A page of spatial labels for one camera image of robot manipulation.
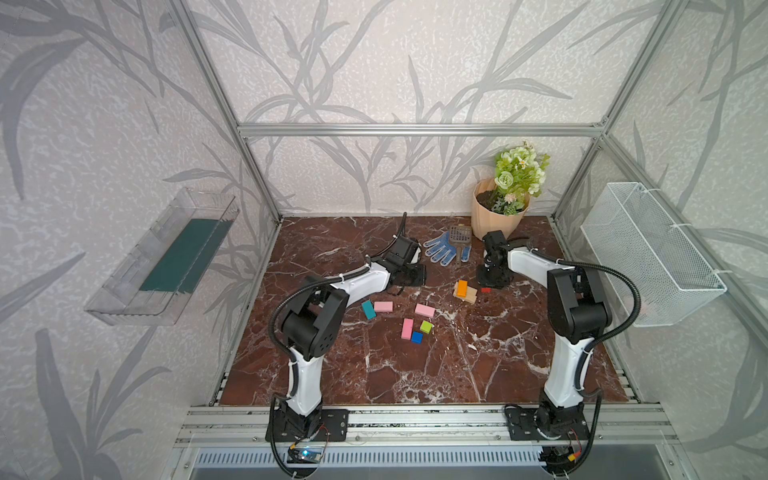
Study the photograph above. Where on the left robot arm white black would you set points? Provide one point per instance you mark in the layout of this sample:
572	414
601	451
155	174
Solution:
305	325

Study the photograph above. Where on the blue dotted work glove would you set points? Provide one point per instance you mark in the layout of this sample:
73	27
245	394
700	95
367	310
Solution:
439	250

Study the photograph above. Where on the pink block left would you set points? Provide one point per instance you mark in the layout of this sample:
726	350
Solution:
383	306

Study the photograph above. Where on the orange block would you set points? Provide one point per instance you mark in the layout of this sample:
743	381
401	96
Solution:
461	289

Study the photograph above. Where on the pink block middle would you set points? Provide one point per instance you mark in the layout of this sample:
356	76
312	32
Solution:
424	310

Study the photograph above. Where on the beige flower pot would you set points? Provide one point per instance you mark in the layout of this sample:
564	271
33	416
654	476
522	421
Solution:
484	221

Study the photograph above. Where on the green block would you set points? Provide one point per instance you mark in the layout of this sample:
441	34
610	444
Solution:
426	327

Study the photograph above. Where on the clear plastic tray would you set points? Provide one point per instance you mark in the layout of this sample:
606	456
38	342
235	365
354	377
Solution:
157	278

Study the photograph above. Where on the teal block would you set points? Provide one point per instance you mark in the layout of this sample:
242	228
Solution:
368	309

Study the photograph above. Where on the pink block lower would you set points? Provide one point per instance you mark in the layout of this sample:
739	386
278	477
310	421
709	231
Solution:
407	329

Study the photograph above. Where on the green circuit board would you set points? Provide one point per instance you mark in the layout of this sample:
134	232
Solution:
305	455

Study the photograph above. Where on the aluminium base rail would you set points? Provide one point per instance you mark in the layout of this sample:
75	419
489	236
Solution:
412	425

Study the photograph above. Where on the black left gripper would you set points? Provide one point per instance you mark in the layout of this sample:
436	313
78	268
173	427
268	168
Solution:
410	276

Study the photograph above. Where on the green artificial plant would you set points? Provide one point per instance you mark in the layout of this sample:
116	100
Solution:
520	173

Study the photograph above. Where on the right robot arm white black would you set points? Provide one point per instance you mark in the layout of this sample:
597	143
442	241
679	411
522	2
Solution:
579	314

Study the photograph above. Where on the pink block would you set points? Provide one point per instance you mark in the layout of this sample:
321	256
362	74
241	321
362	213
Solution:
407	329
424	310
383	306

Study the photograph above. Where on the white wire basket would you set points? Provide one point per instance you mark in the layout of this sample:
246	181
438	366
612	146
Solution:
628	230

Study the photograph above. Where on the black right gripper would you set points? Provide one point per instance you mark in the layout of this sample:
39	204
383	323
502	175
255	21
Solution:
492	278

